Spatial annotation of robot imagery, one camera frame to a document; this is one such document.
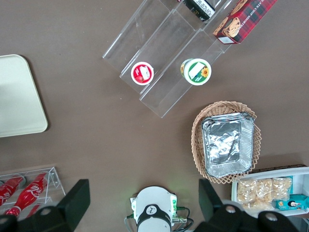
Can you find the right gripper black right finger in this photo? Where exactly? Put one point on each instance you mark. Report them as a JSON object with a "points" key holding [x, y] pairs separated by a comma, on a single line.
{"points": [[224, 217]]}

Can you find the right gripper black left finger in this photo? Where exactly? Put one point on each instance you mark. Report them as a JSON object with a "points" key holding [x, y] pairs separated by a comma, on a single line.
{"points": [[60, 217]]}

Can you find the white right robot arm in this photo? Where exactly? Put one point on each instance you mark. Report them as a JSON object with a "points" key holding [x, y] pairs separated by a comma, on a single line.
{"points": [[154, 200]]}

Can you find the light wicker basket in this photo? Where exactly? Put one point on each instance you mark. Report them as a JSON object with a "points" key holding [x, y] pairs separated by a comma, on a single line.
{"points": [[196, 135]]}

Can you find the cream plastic tray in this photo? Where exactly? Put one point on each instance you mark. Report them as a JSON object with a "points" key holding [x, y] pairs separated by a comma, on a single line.
{"points": [[19, 96]]}

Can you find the clear bag of snacks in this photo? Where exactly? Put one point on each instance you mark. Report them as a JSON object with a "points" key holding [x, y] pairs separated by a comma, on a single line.
{"points": [[246, 193], [281, 188], [264, 191]]}

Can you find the clear acrylic bottle rack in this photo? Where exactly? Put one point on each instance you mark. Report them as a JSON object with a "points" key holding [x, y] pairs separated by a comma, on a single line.
{"points": [[56, 183]]}

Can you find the red cola bottle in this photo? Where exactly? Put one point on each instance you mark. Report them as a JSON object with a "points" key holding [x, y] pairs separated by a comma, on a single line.
{"points": [[30, 192], [6, 193]]}

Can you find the teal snack packet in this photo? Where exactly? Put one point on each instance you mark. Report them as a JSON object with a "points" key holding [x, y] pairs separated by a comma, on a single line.
{"points": [[294, 204]]}

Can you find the aluminium foil container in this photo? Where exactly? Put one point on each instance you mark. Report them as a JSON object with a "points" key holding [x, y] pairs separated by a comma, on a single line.
{"points": [[223, 142]]}

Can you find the white plastic bin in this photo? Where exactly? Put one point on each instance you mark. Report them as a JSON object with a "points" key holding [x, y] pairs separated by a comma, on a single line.
{"points": [[299, 183]]}

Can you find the green lid sunflower cup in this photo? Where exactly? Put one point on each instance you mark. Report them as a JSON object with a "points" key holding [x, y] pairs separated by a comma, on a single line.
{"points": [[196, 71]]}

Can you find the red lid yogurt cup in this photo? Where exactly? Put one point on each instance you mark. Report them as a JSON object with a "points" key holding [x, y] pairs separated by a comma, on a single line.
{"points": [[142, 73]]}

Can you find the clear acrylic stepped shelf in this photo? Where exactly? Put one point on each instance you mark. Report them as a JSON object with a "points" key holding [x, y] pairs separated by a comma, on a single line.
{"points": [[169, 41]]}

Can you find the red plaid cookie box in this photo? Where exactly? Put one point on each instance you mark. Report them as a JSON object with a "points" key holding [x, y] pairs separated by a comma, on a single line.
{"points": [[243, 21]]}

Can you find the small black box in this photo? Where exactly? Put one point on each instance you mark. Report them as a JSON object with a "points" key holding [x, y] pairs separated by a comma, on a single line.
{"points": [[199, 8]]}

